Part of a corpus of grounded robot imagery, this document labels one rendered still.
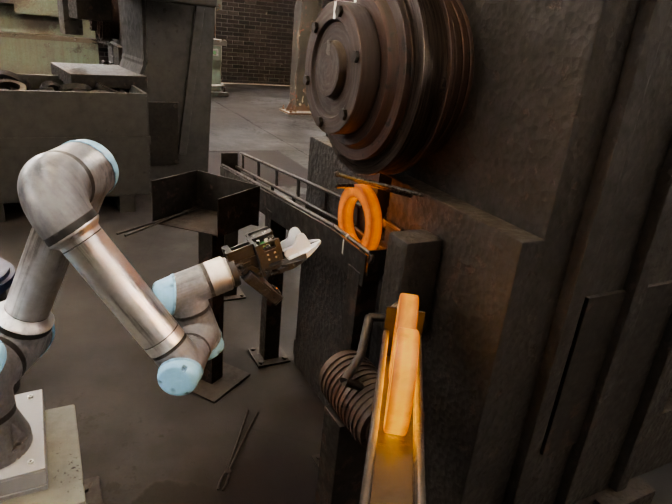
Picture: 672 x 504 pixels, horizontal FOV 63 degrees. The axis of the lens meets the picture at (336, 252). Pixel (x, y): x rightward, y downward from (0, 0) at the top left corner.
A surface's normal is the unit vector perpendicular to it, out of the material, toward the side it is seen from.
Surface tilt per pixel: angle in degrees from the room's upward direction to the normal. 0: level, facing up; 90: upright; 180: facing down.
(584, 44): 90
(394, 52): 74
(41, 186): 52
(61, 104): 90
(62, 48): 90
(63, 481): 0
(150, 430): 1
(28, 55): 90
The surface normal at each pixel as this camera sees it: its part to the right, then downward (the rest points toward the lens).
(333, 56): -0.89, 0.09
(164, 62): 0.56, 0.36
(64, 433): 0.09, -0.92
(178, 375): -0.01, 0.39
